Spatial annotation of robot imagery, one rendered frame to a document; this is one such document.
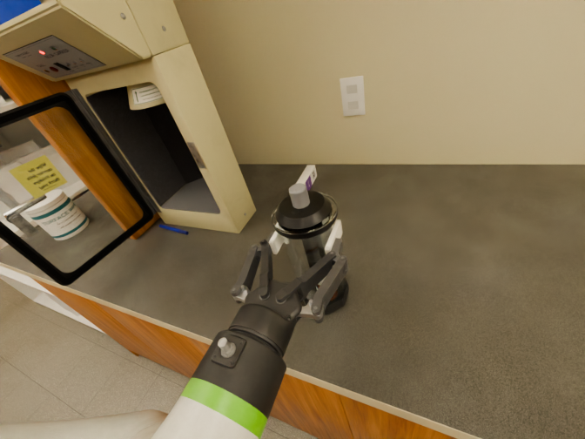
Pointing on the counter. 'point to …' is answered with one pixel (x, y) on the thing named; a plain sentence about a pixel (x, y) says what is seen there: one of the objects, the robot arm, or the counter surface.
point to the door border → (105, 160)
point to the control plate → (27, 54)
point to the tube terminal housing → (181, 111)
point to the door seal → (110, 162)
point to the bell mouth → (144, 96)
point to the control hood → (78, 32)
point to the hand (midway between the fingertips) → (308, 233)
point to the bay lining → (147, 143)
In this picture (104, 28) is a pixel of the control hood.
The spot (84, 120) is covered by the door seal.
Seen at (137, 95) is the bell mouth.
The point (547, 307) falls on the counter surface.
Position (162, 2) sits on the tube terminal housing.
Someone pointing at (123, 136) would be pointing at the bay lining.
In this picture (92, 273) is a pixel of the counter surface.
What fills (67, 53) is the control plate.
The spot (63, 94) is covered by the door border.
